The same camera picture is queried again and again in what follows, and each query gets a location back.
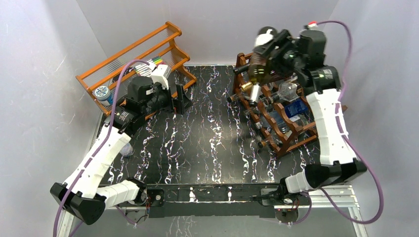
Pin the dark wine bottle silver cap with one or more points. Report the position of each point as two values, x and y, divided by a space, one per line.
259 74

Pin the clear plastic ball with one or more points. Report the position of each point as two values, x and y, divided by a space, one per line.
127 150

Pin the lower clear bottle in rack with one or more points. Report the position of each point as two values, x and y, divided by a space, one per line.
274 138

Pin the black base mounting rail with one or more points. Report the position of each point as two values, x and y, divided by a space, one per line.
212 200

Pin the green wine bottle white label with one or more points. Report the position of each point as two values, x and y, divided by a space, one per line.
240 69

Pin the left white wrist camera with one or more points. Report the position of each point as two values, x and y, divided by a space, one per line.
161 74

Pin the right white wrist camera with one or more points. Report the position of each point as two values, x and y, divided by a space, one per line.
311 26

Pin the orange wooden shelf rack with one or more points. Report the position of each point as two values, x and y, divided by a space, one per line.
160 42

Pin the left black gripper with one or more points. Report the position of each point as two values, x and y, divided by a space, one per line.
182 103

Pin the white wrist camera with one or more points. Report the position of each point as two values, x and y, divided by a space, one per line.
161 74
311 26

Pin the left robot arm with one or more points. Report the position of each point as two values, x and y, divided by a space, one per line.
80 194

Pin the brown wooden wine rack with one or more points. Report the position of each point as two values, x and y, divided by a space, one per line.
282 114

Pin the clear liquor bottle dark label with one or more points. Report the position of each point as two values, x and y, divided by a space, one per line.
287 92

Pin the blue label clear bottle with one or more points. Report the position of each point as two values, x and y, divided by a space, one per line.
293 111

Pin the pack of coloured markers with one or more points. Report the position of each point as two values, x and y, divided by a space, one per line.
145 70

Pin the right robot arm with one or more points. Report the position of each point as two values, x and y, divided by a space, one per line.
322 89

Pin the red wine bottle gold cap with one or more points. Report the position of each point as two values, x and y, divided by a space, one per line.
246 86

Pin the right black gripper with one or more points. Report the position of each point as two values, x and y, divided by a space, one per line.
283 41

